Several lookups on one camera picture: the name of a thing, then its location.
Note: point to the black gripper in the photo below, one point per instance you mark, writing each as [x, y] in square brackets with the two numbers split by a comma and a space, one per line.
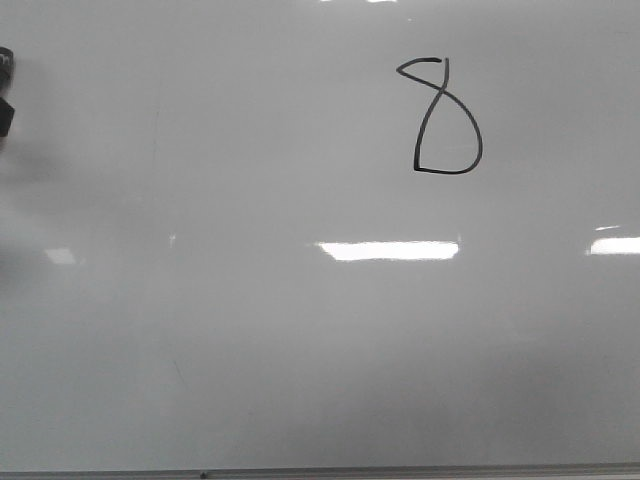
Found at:
[6, 67]

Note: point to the white whiteboard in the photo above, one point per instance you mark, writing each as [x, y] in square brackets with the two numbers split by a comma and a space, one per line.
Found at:
[269, 234]

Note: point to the aluminium whiteboard frame rail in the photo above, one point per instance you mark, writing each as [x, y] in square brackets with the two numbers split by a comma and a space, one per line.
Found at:
[553, 471]

